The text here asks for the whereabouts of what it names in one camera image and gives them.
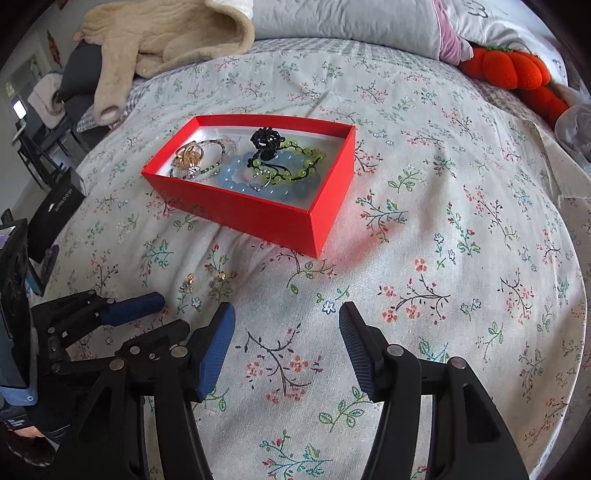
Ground gold ring ornament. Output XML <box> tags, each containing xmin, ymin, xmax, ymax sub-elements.
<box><xmin>173</xmin><ymin>142</ymin><xmax>206</xmax><ymax>169</ymax></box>

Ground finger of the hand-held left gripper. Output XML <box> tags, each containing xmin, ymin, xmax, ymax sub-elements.
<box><xmin>32</xmin><ymin>290</ymin><xmax>166</xmax><ymax>342</ymax></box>
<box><xmin>46</xmin><ymin>320</ymin><xmax>191</xmax><ymax>376</ymax></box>

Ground green bead bracelet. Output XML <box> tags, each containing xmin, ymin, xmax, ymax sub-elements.
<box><xmin>259</xmin><ymin>138</ymin><xmax>326</xmax><ymax>185</ymax></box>

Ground translucent plastic bag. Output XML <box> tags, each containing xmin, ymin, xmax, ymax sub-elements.
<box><xmin>554</xmin><ymin>104</ymin><xmax>591</xmax><ymax>162</ymax></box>

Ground black chair frame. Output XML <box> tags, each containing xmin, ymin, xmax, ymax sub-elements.
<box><xmin>16</xmin><ymin>115</ymin><xmax>93</xmax><ymax>190</ymax></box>

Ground black carton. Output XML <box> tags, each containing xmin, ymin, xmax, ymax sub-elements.
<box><xmin>28</xmin><ymin>167</ymin><xmax>87</xmax><ymax>296</ymax></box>

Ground white cloth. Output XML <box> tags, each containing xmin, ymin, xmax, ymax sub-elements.
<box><xmin>28</xmin><ymin>74</ymin><xmax>70</xmax><ymax>130</ymax></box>

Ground grey pillow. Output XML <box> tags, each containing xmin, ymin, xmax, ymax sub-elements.
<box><xmin>249</xmin><ymin>0</ymin><xmax>444</xmax><ymax>61</ymax></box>

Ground pink cloth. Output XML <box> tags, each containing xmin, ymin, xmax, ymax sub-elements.
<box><xmin>431</xmin><ymin>0</ymin><xmax>474</xmax><ymax>63</ymax></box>

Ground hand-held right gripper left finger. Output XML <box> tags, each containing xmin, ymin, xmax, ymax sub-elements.
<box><xmin>76</xmin><ymin>302</ymin><xmax>236</xmax><ymax>480</ymax></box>

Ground beige knit sweater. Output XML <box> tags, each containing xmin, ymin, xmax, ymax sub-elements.
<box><xmin>74</xmin><ymin>0</ymin><xmax>256</xmax><ymax>126</ymax></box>

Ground red cardboard box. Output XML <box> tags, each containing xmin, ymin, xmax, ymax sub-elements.
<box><xmin>141</xmin><ymin>114</ymin><xmax>357</xmax><ymax>259</ymax></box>

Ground dark bead bracelet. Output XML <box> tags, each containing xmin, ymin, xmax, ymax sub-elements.
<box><xmin>170</xmin><ymin>157</ymin><xmax>227</xmax><ymax>182</ymax></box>

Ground orange plush pumpkin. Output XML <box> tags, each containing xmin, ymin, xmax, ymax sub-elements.
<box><xmin>457</xmin><ymin>44</ymin><xmax>571</xmax><ymax>127</ymax></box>

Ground dark grey cushion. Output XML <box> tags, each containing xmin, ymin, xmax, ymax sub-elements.
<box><xmin>55</xmin><ymin>44</ymin><xmax>105</xmax><ymax>104</ymax></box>

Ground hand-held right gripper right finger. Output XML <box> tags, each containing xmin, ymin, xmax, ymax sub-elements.
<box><xmin>338</xmin><ymin>302</ymin><xmax>529</xmax><ymax>480</ymax></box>

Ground blue bead bracelet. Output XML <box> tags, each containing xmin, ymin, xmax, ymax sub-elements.
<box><xmin>217</xmin><ymin>154</ymin><xmax>321</xmax><ymax>201</ymax></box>

